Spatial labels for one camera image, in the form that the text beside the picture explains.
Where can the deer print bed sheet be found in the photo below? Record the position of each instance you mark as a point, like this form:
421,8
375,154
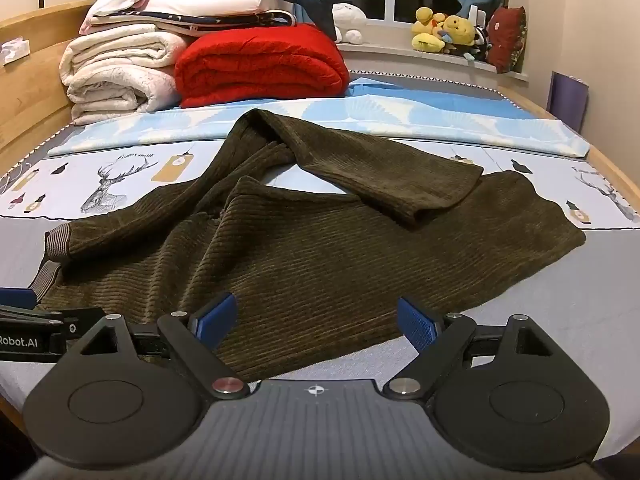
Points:
575,285

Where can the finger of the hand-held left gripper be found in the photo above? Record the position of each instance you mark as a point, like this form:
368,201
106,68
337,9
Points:
17,296

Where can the red folded blanket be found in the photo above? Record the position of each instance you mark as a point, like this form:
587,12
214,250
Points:
260,67

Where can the yellow duck plush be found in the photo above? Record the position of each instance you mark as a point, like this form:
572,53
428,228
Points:
427,27
459,29

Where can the red cushion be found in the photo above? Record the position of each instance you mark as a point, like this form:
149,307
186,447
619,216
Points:
507,37

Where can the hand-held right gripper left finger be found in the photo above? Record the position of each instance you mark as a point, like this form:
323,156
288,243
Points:
220,317

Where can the purple board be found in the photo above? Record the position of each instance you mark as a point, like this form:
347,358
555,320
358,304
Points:
567,100

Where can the white seal plush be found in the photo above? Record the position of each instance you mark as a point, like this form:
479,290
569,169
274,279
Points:
347,22

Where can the white folded quilt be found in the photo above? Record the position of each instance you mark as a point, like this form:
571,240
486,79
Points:
200,2

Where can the blue white patterned sheet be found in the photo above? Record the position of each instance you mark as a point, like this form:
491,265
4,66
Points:
400,115

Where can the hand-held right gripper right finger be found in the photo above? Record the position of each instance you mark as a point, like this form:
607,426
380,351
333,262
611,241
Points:
415,322

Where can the dark star print blanket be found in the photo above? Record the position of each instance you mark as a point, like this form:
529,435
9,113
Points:
225,19

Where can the cream folded fleece blanket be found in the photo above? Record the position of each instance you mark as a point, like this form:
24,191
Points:
117,72

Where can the tissue box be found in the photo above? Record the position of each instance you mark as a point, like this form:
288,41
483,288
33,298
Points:
12,51

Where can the black white striped plush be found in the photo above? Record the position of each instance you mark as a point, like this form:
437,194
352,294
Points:
481,42

